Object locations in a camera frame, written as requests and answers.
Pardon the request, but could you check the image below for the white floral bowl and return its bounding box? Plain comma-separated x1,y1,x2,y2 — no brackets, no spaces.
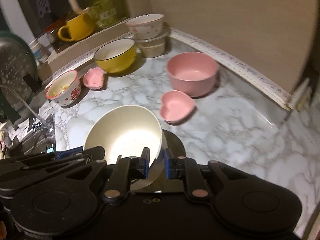
125,13,165,40

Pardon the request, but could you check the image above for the cream bowl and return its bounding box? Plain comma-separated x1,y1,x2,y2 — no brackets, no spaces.
83,105,168,191

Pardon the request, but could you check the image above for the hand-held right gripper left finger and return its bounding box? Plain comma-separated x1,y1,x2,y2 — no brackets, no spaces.
66,147,150,202

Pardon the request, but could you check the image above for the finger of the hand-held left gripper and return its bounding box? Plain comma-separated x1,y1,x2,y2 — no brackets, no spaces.
0,158,100,182
5,145,105,167

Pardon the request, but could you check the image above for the small black box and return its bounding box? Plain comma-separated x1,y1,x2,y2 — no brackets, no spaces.
23,73,43,94

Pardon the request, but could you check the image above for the small pink flower dish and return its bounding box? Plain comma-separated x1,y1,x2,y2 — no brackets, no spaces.
82,67,106,90

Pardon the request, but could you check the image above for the clear wall hook sticker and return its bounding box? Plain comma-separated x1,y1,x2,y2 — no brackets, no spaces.
36,0,52,15

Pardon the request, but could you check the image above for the clear lidded plastic container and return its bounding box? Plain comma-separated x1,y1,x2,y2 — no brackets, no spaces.
136,30,168,58

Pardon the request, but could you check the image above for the white jar with blue label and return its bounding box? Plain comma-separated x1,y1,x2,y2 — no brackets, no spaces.
27,40,49,64

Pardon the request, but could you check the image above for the crumpled dish cloth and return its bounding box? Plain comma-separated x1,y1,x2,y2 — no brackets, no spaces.
0,122,18,155

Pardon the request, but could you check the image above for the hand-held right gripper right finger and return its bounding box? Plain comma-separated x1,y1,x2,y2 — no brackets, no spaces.
164,148,235,203

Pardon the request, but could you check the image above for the dark glass jar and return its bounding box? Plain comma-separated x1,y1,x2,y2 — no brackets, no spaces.
37,24,65,53

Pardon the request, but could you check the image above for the large pink bowl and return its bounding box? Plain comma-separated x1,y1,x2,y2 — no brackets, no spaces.
166,52,219,97

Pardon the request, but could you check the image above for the white mushroom print bowl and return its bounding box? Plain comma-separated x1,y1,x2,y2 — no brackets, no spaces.
45,70,82,107

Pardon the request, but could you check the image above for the yellow mug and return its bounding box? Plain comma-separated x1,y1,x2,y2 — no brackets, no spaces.
57,13,95,42

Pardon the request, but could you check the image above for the chrome faucet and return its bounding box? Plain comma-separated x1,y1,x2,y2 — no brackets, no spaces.
0,84,54,133

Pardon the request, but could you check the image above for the steel colander with teal rim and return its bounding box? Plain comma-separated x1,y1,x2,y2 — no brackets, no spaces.
0,30,38,110

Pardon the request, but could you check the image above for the green jug with white handle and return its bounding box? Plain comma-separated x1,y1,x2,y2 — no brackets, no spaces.
67,0,130,29

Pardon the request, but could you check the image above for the yellow bowl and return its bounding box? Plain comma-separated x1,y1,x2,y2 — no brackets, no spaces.
94,39,137,74

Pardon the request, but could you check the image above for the steel sink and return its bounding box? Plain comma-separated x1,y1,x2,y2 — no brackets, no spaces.
15,130,57,155

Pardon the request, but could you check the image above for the pink heart-shaped dish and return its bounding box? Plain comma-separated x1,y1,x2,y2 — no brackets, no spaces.
160,90,197,124

